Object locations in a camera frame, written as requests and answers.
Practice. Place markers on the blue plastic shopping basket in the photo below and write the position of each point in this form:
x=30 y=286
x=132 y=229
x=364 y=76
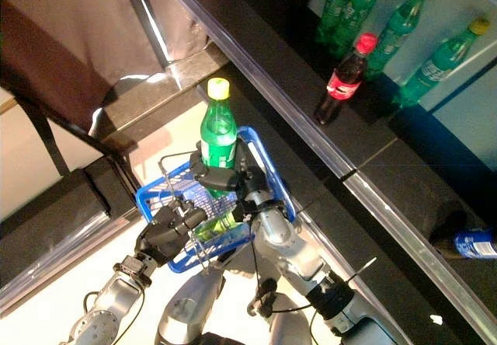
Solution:
x=277 y=187

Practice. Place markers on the small white paper scrap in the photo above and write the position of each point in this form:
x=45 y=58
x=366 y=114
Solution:
x=436 y=319

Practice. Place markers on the blue label cola bottle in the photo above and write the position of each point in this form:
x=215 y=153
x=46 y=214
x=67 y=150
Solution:
x=475 y=244

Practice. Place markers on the black shelf base plinth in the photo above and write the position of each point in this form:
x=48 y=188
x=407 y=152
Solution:
x=306 y=174

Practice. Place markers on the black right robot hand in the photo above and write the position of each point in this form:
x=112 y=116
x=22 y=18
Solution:
x=225 y=180

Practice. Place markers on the grey robot left leg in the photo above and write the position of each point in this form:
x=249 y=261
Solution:
x=186 y=314

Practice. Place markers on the black side display shelf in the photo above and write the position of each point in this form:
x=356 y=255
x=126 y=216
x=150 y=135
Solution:
x=50 y=220

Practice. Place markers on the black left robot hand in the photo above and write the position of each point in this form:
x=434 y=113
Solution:
x=167 y=232

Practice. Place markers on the green soda bottle yellow cap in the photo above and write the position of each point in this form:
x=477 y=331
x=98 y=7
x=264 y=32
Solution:
x=442 y=65
x=334 y=7
x=213 y=226
x=400 y=30
x=359 y=14
x=217 y=127

